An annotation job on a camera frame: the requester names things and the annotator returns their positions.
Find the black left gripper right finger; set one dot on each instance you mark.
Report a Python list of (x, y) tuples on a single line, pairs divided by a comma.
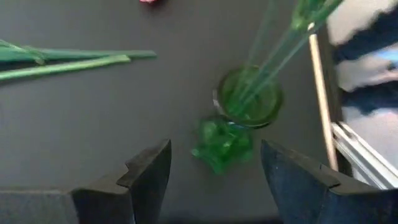
[(326, 202)]

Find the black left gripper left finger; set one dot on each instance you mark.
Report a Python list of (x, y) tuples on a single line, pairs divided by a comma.
[(93, 205)]

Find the pink artificial tulip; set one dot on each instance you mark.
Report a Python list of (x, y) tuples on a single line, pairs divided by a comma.
[(93, 54)]

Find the small red blossom spray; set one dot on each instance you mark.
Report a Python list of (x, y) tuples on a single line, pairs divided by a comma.
[(280, 53)]

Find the green glass vase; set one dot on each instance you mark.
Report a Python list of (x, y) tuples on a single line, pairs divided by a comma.
[(264, 116)]

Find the wooden table edge strip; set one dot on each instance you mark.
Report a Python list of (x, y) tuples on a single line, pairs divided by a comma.
[(321, 99)]

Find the aluminium frame rail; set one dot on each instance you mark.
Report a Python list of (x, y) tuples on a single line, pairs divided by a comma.
[(367, 158)]

